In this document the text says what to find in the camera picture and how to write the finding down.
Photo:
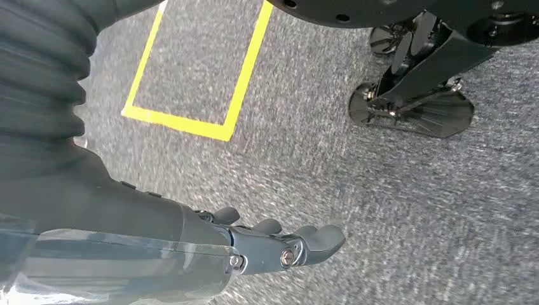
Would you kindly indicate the yellow floor tape square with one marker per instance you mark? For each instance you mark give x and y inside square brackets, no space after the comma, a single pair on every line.
[198,126]

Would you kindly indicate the black robot torso shell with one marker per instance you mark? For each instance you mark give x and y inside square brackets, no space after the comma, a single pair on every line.
[379,10]

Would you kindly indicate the black robot foot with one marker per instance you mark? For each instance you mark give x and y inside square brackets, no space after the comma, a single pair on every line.
[429,75]

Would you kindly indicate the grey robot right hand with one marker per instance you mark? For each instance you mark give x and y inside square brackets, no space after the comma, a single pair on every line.
[105,235]

